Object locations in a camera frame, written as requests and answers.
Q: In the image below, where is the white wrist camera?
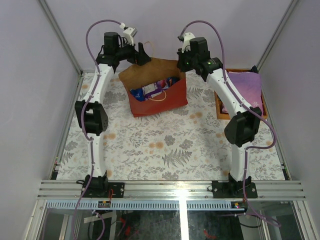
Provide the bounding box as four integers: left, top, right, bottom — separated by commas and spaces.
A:
177, 32, 195, 53
119, 22, 138, 46

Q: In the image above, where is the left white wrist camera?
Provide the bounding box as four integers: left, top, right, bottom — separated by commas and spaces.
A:
119, 22, 138, 46

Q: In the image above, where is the purple Frozen cloth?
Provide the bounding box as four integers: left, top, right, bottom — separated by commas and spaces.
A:
227, 71, 266, 116

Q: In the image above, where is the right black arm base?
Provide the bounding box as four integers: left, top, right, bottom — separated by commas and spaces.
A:
207, 174, 258, 199

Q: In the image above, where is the blue chips bag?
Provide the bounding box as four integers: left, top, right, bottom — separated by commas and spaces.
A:
130, 88, 146, 102

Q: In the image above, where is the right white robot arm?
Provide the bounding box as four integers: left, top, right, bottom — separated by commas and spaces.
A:
177, 32, 262, 199

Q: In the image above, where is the aluminium front rail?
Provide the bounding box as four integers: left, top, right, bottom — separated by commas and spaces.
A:
37, 180, 307, 201

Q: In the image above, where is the red brown paper bag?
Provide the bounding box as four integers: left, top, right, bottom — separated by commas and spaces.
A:
118, 57, 188, 118

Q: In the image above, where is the grey slotted cable duct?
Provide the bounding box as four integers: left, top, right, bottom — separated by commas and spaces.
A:
47, 200, 247, 212

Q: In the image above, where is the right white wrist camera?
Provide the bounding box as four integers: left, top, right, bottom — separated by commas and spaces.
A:
177, 32, 195, 53

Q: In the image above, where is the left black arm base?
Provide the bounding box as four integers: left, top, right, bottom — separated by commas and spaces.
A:
83, 175, 125, 199

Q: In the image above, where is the purple snack packet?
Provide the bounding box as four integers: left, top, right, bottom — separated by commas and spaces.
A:
143, 77, 180, 100

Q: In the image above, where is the orange wooden tray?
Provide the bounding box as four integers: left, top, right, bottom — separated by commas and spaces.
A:
214, 68, 269, 121

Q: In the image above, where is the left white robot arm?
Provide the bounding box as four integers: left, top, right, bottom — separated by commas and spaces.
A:
74, 27, 151, 199

